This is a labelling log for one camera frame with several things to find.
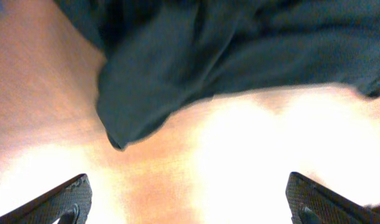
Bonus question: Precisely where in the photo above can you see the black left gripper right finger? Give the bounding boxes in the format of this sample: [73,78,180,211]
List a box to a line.
[285,172,380,224]

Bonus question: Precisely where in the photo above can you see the black polo shirt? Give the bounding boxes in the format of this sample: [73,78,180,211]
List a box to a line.
[57,0,380,150]

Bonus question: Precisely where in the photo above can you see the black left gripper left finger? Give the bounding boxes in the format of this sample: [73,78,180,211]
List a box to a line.
[0,174,92,224]

